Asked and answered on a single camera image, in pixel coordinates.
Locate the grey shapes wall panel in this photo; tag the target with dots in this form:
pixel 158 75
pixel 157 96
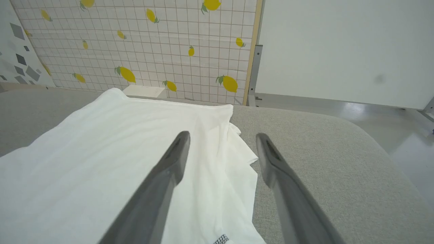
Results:
pixel 20 40

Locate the grey metal panel stand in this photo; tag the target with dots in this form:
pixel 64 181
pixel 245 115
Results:
pixel 255 74

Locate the white t-shirt garment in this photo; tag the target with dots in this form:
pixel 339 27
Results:
pixel 101 152

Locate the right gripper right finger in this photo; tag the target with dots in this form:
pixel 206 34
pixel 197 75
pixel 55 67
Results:
pixel 298 217

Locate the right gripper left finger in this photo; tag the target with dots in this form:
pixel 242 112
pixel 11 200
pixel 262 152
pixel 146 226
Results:
pixel 152 203

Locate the white partition board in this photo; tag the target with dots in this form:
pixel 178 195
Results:
pixel 339 51

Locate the white box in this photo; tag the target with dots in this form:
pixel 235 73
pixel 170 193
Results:
pixel 144 91

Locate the grey metal board frame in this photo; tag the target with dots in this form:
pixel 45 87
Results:
pixel 429 110

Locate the lemon pattern partition panel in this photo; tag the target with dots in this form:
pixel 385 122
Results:
pixel 169 40

